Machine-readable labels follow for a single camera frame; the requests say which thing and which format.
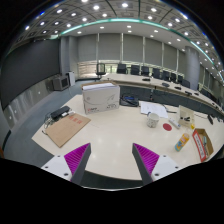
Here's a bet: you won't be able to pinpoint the long curved conference desk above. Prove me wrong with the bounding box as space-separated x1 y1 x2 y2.
103 73 224 115

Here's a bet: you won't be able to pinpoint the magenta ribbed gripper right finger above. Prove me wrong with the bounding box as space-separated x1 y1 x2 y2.
132 143 159 185

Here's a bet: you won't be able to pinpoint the black power adapter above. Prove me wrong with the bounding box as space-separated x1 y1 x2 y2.
50 106 70 119

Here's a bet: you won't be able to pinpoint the brown cardboard sheet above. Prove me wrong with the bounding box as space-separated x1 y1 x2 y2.
46 113 90 148

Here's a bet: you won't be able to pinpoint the white paper sheets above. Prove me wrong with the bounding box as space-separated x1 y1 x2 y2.
140 101 168 118

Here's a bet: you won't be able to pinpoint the red round coaster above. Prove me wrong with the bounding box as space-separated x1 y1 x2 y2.
163 123 172 131

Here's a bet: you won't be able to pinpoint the old crt monitor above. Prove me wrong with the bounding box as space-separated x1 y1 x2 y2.
53 76 69 91

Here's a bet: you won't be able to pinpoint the open brown cardboard box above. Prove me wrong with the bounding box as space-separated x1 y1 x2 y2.
192 128 214 162

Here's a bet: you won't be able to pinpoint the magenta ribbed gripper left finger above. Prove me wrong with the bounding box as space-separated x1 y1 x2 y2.
64 143 91 185

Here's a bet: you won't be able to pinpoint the white patterned cup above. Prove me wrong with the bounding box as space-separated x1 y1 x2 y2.
147 113 159 128

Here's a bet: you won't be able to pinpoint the black office chair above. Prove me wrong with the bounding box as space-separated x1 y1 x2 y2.
96 63 106 79

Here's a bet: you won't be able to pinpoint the black cable bundle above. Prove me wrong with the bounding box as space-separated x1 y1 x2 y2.
119 94 140 108

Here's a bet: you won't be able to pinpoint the white cardboard box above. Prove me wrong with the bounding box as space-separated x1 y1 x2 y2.
82 82 120 114

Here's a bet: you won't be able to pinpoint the yellow orange drink bottle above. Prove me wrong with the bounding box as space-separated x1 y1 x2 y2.
175 133 190 151

